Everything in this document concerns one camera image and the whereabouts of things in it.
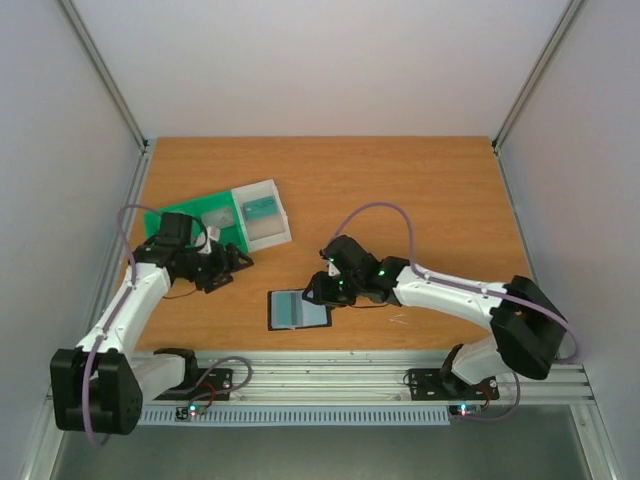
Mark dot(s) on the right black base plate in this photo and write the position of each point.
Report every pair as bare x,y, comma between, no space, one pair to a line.
430,384

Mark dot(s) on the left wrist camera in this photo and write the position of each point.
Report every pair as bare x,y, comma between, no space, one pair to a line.
207,239

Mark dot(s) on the clear plastic tray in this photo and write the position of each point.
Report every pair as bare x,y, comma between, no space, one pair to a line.
267,232

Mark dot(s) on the frame post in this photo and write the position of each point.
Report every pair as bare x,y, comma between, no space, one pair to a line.
551,48
89,46

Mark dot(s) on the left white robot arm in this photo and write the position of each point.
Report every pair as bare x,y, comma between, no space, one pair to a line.
95,388

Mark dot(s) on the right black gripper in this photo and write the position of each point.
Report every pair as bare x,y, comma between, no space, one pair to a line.
324,288

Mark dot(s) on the teal credit card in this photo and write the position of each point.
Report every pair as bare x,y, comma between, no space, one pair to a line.
260,208

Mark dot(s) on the grey slotted cable duct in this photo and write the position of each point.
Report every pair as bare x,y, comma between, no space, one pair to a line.
277,416

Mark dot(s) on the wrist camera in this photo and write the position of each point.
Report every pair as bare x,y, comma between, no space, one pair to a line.
207,239
332,270

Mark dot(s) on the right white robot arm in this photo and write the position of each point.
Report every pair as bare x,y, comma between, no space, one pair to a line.
525,329

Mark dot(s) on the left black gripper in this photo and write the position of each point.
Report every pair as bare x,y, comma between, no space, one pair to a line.
223,266

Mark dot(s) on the left frame post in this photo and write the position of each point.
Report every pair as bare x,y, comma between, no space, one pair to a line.
89,46

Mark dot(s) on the right frame post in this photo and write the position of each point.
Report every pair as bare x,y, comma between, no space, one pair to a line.
551,48

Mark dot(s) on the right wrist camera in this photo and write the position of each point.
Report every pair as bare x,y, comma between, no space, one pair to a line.
332,270

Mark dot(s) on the black card holder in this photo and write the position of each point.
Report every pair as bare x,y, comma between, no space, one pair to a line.
314,316

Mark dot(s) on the grey credit card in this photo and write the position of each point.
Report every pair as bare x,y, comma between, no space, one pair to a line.
221,218

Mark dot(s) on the green plastic tray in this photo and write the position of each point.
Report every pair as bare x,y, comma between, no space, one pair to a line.
195,208

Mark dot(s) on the teal card in holder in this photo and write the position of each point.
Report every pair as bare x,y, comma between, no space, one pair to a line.
285,310

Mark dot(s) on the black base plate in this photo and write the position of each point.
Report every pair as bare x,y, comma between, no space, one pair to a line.
430,384
218,379

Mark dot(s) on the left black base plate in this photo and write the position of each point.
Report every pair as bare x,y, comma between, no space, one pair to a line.
218,379

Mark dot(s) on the aluminium rail frame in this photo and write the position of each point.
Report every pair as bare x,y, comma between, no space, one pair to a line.
377,377

